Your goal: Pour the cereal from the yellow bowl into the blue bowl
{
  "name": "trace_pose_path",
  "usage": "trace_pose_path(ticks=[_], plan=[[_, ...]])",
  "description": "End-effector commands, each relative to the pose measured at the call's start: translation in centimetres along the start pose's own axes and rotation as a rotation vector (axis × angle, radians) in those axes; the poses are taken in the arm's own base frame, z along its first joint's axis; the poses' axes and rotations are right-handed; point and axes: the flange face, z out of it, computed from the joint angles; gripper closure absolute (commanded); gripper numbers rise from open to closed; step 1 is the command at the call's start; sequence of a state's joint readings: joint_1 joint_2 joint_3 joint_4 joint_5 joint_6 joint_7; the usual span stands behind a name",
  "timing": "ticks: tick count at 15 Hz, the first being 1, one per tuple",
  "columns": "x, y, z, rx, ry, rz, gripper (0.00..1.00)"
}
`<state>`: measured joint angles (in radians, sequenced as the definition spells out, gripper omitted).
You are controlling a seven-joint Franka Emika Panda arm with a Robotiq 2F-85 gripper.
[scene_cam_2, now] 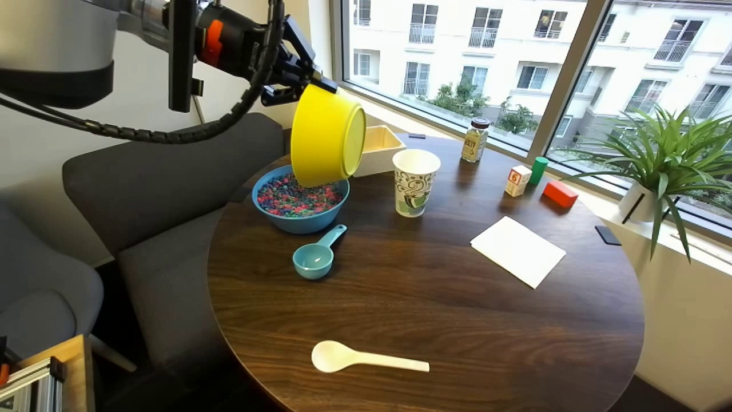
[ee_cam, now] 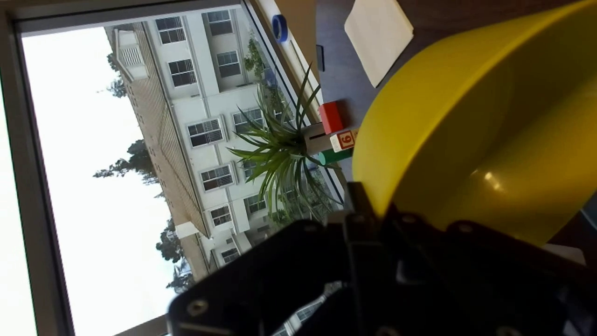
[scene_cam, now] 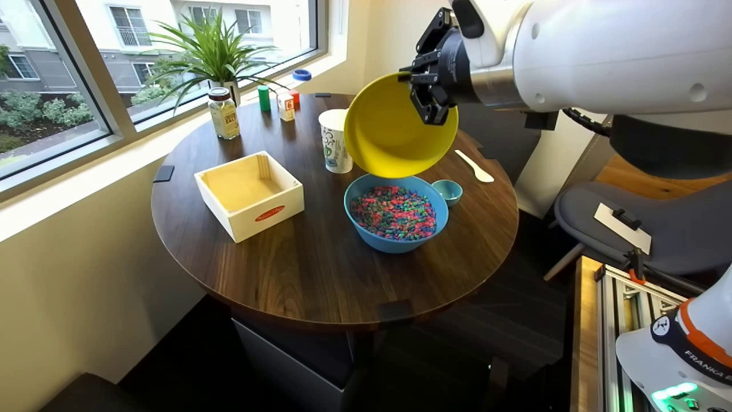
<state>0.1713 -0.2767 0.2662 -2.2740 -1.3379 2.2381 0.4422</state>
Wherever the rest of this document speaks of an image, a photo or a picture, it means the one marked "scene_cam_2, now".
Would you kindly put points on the printed paper cup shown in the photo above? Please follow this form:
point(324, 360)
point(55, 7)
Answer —
point(415, 186)

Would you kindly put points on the green potted plant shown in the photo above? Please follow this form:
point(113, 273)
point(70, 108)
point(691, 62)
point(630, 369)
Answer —
point(677, 151)

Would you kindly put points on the grey window frame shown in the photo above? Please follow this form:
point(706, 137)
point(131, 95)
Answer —
point(568, 77)

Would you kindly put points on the grey armchair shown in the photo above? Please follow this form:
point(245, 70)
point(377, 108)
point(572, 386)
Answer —
point(46, 283)

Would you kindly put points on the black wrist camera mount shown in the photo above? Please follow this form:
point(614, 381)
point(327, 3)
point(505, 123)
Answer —
point(183, 54)

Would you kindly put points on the green block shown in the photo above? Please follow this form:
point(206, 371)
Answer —
point(539, 172)

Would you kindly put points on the wooden cart top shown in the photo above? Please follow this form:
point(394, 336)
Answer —
point(75, 375)

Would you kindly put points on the blue measuring scoop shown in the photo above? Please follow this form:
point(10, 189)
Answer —
point(312, 260)

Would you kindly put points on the aluminium frame stand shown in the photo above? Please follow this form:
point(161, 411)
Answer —
point(31, 391)

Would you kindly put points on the orange block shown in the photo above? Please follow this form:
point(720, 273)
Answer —
point(558, 196)

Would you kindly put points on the white wooden box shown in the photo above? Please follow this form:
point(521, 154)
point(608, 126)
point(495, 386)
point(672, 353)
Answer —
point(380, 156)

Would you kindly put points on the black table edge clip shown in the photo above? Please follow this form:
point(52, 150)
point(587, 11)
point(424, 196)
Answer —
point(607, 235)

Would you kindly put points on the yellow plastic bowl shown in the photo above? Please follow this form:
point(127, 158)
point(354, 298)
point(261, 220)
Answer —
point(324, 138)

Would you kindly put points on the blue plastic bowl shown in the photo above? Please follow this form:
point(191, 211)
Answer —
point(301, 224)

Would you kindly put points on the small white carton box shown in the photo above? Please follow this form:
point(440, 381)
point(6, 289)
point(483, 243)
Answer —
point(517, 182)

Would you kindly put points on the white paper napkin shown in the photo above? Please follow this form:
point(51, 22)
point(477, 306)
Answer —
point(517, 253)

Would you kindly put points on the white plastic spoon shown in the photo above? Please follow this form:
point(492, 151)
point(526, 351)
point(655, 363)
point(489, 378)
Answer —
point(334, 356)

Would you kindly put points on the spice jar with dark lid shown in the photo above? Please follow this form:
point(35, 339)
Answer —
point(473, 146)

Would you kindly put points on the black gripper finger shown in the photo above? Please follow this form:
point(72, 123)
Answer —
point(297, 89)
point(312, 56)

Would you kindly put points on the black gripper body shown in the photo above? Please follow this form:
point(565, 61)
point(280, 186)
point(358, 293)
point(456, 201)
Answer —
point(251, 42)

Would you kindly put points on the large colourful cereal pile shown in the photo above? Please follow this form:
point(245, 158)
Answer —
point(289, 201)

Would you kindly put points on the dark grey sofa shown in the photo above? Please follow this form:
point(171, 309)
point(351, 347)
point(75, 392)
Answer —
point(161, 183)

